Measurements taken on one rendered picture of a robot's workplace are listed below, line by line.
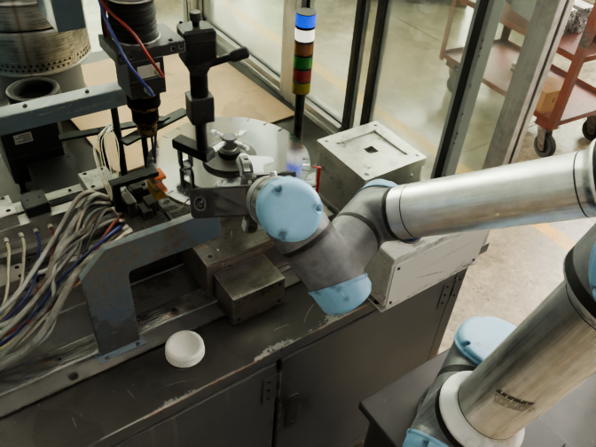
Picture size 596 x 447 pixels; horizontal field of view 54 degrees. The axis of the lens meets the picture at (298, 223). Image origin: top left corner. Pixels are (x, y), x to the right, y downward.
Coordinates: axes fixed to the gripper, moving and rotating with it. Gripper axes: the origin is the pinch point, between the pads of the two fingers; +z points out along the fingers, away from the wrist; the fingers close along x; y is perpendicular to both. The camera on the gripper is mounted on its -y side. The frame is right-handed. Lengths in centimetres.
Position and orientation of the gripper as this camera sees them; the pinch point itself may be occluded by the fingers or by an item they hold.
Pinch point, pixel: (240, 192)
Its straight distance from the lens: 103.6
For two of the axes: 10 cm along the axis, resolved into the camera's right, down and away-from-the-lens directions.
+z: -2.1, -1.2, 9.7
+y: 9.8, -1.0, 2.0
